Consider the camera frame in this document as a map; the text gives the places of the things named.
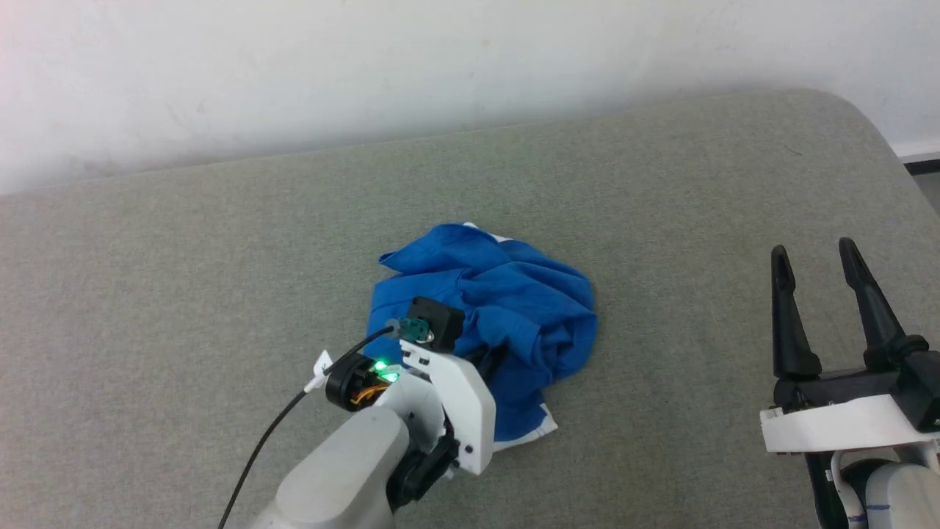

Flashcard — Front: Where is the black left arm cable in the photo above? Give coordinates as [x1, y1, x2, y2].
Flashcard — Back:
[217, 317, 427, 529]

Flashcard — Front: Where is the grey fabric sofa cushion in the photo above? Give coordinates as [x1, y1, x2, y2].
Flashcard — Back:
[0, 88, 940, 529]

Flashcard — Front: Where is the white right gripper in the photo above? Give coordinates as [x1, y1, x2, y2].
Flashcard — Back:
[759, 237, 940, 454]

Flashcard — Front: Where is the white wall baseboard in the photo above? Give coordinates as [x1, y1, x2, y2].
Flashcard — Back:
[892, 140, 940, 164]

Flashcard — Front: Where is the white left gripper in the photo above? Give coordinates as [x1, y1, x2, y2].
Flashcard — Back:
[397, 340, 510, 476]

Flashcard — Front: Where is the white cable label tag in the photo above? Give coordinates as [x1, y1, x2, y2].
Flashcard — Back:
[304, 350, 333, 395]

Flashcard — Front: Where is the blue garment with white trim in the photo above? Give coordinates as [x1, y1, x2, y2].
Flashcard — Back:
[365, 222, 598, 450]

